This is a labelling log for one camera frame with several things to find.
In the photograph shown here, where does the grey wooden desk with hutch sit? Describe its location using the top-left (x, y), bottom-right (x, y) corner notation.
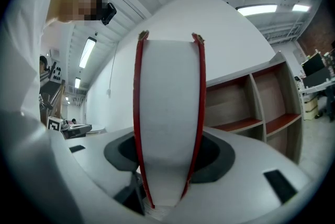
top-left (205, 51), bottom-right (304, 165)

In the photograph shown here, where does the grey wall cable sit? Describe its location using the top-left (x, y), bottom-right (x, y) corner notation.
top-left (109, 55), bottom-right (117, 92)

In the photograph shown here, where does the black computer monitor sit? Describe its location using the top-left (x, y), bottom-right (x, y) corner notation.
top-left (300, 53), bottom-right (329, 77)

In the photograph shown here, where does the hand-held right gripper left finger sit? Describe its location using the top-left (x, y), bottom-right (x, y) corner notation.
top-left (65, 127), bottom-right (147, 224)

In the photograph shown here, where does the person's white shirt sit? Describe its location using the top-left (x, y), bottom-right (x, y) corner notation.
top-left (0, 0), bottom-right (66, 127)

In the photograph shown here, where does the red hardcover book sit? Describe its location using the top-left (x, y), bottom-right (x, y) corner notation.
top-left (132, 30), bottom-right (207, 209)

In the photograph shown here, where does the wooden easel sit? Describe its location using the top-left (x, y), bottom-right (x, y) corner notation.
top-left (48, 80), bottom-right (66, 120)

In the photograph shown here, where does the white board with black shapes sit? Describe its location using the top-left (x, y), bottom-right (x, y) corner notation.
top-left (49, 62), bottom-right (64, 83)

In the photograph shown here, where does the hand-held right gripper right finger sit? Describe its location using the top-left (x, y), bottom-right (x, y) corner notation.
top-left (167, 126), bottom-right (315, 224)

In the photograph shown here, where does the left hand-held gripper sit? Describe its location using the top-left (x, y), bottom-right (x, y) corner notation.
top-left (48, 117), bottom-right (93, 139)

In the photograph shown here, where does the long white office desk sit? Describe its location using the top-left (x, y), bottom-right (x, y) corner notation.
top-left (298, 81), bottom-right (335, 97)

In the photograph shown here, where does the beige storage cabinet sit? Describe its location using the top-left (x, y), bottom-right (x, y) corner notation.
top-left (303, 98), bottom-right (319, 120)

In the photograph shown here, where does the black head camera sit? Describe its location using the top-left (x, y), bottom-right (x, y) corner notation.
top-left (100, 2), bottom-right (117, 26)

